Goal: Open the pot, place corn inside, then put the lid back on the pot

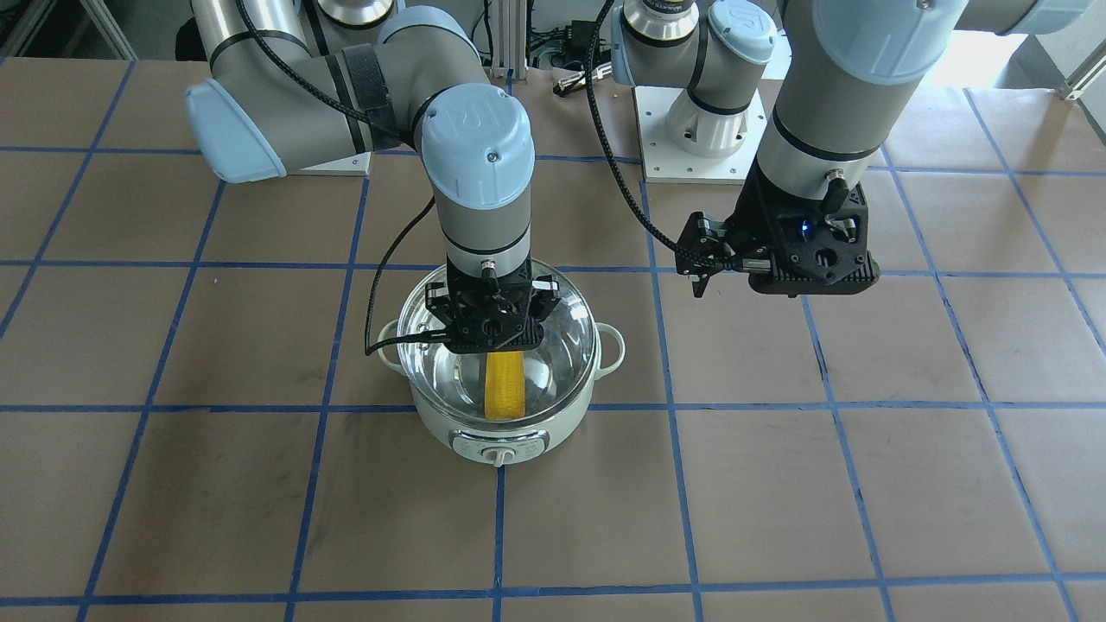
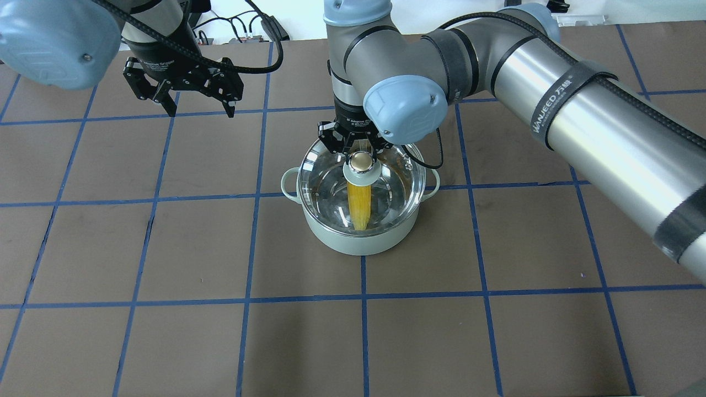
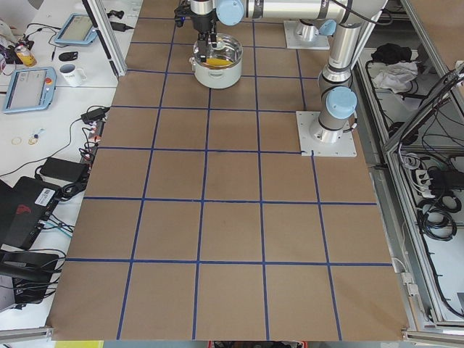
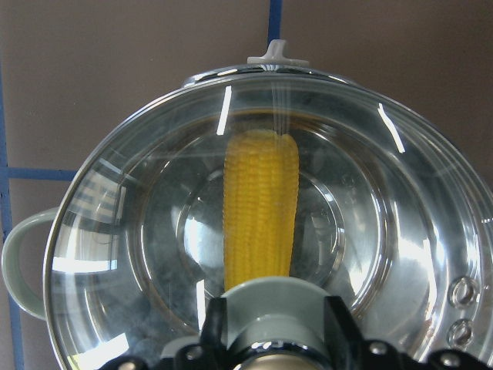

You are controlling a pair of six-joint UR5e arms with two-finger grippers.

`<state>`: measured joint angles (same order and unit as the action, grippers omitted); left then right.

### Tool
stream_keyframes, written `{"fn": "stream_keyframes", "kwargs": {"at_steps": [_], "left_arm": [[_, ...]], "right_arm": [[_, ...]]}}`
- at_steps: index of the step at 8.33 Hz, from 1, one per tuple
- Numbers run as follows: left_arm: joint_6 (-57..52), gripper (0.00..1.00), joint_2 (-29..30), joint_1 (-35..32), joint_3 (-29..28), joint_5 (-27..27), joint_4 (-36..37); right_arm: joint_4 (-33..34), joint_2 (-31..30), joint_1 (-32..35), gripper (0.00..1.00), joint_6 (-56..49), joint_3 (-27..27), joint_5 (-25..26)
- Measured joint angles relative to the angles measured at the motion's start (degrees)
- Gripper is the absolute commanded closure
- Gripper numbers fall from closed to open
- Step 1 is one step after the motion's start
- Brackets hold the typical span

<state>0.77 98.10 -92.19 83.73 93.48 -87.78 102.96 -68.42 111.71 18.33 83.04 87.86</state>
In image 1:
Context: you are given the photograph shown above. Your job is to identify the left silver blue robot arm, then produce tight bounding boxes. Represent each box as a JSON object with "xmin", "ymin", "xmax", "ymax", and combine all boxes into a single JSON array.
[{"xmin": 598, "ymin": 1, "xmax": 1091, "ymax": 298}]

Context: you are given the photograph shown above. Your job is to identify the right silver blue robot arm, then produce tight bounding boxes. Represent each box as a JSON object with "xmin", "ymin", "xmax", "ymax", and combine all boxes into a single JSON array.
[{"xmin": 185, "ymin": 1, "xmax": 560, "ymax": 353}]

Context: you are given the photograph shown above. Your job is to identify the pale green electric pot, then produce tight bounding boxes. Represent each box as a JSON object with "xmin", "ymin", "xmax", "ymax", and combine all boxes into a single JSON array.
[{"xmin": 376, "ymin": 260, "xmax": 626, "ymax": 467}]

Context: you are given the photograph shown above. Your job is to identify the black braided cable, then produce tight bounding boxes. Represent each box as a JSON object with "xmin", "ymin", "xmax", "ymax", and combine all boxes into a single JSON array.
[{"xmin": 583, "ymin": 0, "xmax": 692, "ymax": 260}]

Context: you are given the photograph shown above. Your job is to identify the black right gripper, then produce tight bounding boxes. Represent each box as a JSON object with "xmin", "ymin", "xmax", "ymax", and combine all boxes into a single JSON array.
[{"xmin": 425, "ymin": 263, "xmax": 561, "ymax": 354}]

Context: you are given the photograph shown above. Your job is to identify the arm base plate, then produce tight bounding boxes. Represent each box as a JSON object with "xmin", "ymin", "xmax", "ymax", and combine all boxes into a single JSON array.
[
  {"xmin": 633, "ymin": 86, "xmax": 769, "ymax": 185},
  {"xmin": 289, "ymin": 152, "xmax": 372, "ymax": 177}
]

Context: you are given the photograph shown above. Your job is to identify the yellow corn cob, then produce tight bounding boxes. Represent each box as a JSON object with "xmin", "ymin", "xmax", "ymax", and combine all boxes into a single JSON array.
[{"xmin": 483, "ymin": 351, "xmax": 526, "ymax": 422}]

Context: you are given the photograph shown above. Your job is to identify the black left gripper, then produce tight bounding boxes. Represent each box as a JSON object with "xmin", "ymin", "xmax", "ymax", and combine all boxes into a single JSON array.
[{"xmin": 676, "ymin": 164, "xmax": 880, "ymax": 299}]

